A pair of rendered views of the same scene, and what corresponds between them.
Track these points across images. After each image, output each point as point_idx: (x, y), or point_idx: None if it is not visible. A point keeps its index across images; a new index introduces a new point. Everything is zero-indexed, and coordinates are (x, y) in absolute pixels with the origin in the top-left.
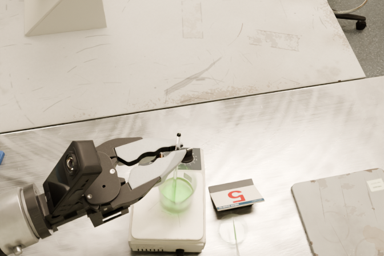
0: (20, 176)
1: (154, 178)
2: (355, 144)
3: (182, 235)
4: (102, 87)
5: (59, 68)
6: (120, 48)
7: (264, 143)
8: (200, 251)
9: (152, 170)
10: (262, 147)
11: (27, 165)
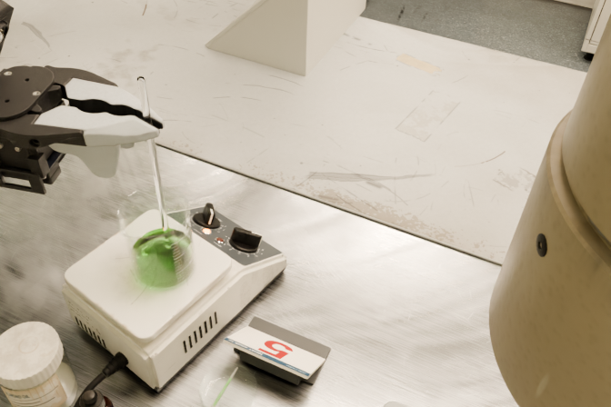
0: None
1: (73, 128)
2: None
3: (121, 316)
4: (236, 130)
5: (209, 90)
6: (300, 103)
7: (399, 315)
8: (151, 383)
9: (82, 119)
10: (388, 319)
11: (73, 161)
